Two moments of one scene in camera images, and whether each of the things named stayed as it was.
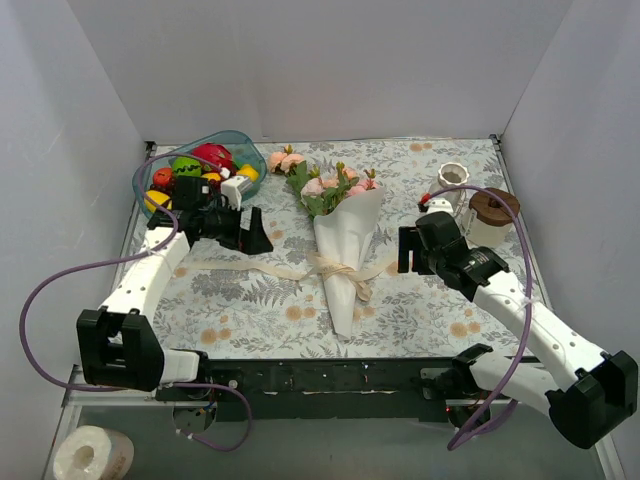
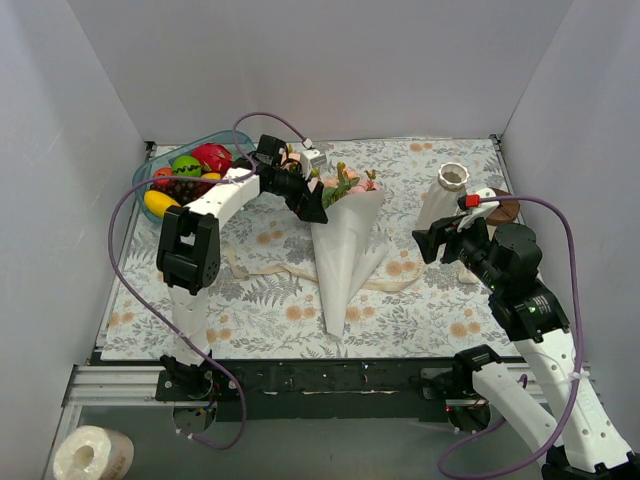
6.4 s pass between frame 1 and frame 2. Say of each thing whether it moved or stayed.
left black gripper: moved
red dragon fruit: stayed
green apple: stayed
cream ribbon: moved
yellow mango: stayed
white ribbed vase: stayed
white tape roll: stayed
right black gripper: moved
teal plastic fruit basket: stayed
